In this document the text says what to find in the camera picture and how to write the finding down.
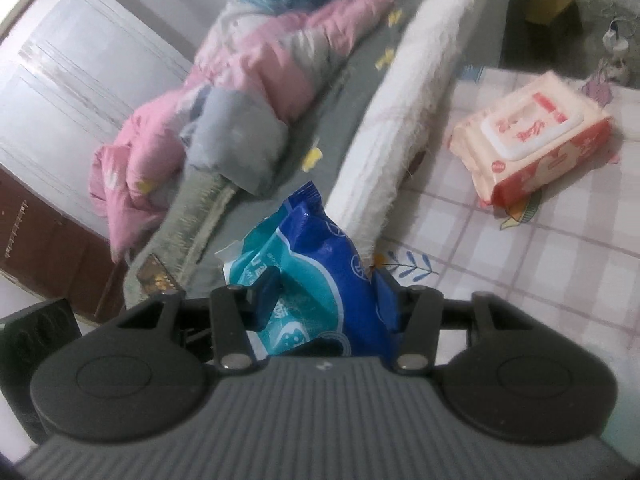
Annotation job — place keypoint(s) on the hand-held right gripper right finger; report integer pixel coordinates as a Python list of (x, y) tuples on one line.
[(386, 300)]

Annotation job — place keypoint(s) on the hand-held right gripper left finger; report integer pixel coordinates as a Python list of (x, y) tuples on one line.
[(265, 292)]

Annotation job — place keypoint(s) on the blue tissue packet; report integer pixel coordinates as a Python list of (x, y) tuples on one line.
[(320, 260)]

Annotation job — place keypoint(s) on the checked tablecloth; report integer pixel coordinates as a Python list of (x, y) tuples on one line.
[(550, 260)]

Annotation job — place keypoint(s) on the grey bed sheet yellow print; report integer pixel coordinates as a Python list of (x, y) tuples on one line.
[(320, 120)]

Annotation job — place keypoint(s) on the orange wet wipes pack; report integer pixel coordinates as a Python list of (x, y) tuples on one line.
[(525, 145)]

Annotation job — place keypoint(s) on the pink grey quilt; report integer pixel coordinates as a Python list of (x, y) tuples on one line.
[(240, 75)]

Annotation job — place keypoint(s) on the white fluffy blanket roll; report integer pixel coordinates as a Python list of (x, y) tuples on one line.
[(420, 80)]

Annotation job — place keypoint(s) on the brown wooden cabinet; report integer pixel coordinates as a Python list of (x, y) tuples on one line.
[(40, 240)]

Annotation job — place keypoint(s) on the black box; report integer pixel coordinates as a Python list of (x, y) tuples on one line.
[(30, 340)]

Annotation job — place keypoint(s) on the white wardrobe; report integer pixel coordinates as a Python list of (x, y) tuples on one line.
[(75, 85)]

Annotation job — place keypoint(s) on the white power plug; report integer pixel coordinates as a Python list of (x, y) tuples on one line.
[(615, 42)]

